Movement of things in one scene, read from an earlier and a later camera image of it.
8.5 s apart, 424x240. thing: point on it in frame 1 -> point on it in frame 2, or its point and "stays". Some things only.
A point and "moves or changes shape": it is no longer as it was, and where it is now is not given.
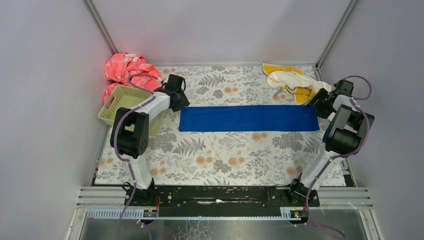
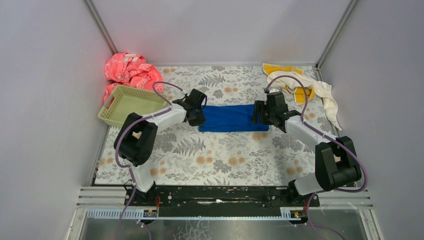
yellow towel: (303, 95) stays
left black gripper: (182, 100) -> (199, 117)
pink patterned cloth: (130, 70) stays
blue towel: (249, 118) moves or changes shape
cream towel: (292, 81) stays
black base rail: (219, 201) stays
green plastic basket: (120, 96) stays
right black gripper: (318, 105) -> (259, 112)
